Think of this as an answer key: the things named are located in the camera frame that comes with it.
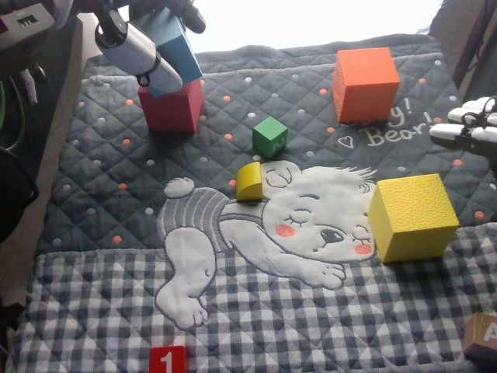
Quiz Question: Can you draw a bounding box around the thin black cable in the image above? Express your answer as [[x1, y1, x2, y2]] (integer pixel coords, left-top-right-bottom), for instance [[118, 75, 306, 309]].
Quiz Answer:
[[0, 75, 26, 152]]

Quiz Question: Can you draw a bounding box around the red number tile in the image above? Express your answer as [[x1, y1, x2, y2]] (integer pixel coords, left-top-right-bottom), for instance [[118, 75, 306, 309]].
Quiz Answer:
[[149, 345, 189, 373]]

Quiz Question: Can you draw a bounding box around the small green cube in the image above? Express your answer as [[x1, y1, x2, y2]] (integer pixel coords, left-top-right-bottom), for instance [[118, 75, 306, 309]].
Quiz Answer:
[[252, 117, 290, 159]]

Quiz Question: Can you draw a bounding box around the large blue cube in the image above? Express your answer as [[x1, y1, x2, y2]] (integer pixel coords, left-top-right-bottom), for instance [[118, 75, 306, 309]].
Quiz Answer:
[[134, 7, 203, 98]]

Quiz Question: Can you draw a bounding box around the yellow half-cylinder block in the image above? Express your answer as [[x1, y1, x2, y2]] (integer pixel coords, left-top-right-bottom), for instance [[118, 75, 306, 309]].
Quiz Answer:
[[235, 161, 266, 202]]

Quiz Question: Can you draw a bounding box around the wooden letter block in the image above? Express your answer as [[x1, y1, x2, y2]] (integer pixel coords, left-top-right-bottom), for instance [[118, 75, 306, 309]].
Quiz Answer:
[[461, 312, 497, 364]]

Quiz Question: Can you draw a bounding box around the dark furniture piece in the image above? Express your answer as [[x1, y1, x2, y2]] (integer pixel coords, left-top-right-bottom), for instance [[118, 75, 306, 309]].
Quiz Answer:
[[429, 0, 497, 98]]

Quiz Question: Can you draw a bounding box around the large orange cube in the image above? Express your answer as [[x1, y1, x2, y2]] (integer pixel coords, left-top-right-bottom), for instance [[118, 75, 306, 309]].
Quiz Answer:
[[332, 47, 401, 124]]

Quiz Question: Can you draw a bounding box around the grey quilt with bear print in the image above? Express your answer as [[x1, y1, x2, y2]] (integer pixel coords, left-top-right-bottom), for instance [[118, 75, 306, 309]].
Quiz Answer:
[[11, 33, 497, 373]]

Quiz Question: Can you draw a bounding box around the large red cube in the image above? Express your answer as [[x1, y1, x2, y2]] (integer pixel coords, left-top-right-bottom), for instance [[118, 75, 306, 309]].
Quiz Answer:
[[137, 77, 205, 135]]

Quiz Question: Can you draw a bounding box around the large yellow cube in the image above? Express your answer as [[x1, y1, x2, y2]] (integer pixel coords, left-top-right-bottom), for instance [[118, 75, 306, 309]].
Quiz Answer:
[[367, 173, 461, 265]]

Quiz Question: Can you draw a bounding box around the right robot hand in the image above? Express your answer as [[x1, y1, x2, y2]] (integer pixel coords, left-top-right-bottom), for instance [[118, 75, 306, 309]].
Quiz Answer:
[[429, 96, 497, 172]]

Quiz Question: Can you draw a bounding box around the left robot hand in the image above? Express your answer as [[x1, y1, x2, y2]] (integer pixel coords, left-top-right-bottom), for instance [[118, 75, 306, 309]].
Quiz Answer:
[[92, 0, 207, 91]]

